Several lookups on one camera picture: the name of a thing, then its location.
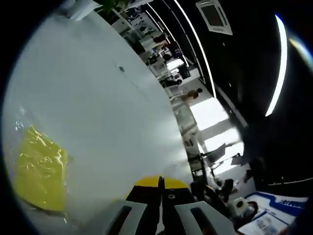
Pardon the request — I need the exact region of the yellow square silicone block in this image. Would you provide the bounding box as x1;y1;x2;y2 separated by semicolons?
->
12;124;71;213

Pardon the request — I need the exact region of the thin ceiling light strip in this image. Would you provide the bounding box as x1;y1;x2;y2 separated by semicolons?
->
173;0;217;98

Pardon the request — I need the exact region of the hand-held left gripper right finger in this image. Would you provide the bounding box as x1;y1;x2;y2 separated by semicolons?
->
162;177;237;235

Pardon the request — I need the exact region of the potted green plant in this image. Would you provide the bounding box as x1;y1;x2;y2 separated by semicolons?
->
58;0;134;21

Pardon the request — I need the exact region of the thick ceiling light strip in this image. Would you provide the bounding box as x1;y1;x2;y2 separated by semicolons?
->
265;13;288;118

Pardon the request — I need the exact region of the ceiling air conditioner vent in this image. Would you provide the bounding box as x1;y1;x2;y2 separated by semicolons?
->
195;0;233;32

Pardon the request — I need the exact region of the blue white printed board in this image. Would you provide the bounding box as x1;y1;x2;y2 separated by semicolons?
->
238;192;309;235

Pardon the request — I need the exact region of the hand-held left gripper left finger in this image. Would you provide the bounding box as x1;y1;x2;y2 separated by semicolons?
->
92;175;162;235

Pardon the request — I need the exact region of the small white cube device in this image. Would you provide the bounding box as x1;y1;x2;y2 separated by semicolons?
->
233;197;248;213

